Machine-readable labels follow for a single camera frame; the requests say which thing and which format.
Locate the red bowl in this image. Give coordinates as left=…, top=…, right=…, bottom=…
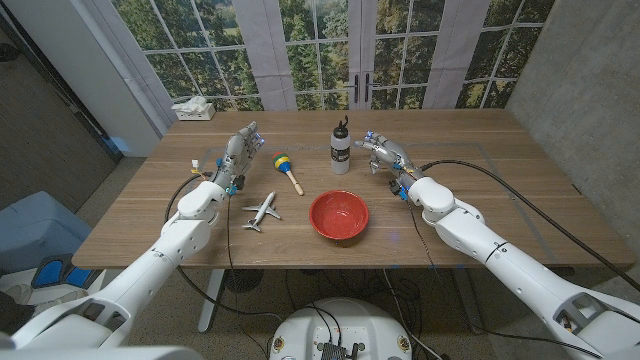
left=308, top=189, right=370, bottom=241

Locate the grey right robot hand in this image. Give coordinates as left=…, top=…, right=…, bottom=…
left=354, top=130, right=426, bottom=201

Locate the white toy airplane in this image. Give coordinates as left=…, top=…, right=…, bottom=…
left=241, top=191, right=282, bottom=233

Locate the colourful striped wooden maraca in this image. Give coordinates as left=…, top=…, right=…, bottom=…
left=272, top=152, right=305, bottom=197

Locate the blue and black pedal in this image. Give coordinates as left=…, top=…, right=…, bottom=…
left=30, top=253, right=96, bottom=290

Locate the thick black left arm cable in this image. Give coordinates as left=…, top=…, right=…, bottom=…
left=164, top=172, right=284, bottom=324

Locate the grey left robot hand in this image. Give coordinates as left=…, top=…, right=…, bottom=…
left=209, top=121, right=266, bottom=197

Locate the round black fan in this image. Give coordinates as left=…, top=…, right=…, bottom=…
left=223, top=268, right=265, bottom=294

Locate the white oil cruet black pump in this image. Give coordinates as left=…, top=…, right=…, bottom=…
left=330, top=115, right=351, bottom=176

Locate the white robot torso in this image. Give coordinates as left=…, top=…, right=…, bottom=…
left=268, top=298, right=414, bottom=360

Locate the blue storage bin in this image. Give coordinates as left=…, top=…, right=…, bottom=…
left=0, top=191, right=94, bottom=274

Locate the white sneaker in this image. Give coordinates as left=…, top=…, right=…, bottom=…
left=0, top=283, right=34, bottom=305

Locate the grey table leg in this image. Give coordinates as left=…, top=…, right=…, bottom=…
left=452, top=267, right=486, bottom=335

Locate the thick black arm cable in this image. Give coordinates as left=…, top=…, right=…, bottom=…
left=419, top=159, right=640, bottom=292
left=164, top=172, right=284, bottom=324

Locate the white table leg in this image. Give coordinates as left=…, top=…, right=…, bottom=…
left=197, top=268, right=226, bottom=334

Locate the white tissue box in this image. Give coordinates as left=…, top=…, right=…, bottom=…
left=170, top=96, right=217, bottom=122

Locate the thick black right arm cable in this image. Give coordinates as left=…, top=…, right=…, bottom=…
left=419, top=159, right=640, bottom=292

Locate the printed window backdrop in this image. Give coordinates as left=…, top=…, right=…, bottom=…
left=82, top=0, right=556, bottom=112

